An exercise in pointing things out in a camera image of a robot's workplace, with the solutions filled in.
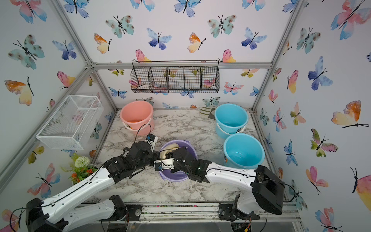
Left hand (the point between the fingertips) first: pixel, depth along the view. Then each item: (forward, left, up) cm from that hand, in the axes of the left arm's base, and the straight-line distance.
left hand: (164, 154), depth 75 cm
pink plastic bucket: (+28, +20, -1) cm, 35 cm away
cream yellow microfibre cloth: (+1, -2, +3) cm, 4 cm away
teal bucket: (+7, -46, -11) cm, 48 cm away
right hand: (+2, -2, +1) cm, 3 cm away
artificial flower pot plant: (-5, +43, -3) cm, 43 cm away
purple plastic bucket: (-11, -6, -1) cm, 13 cm away
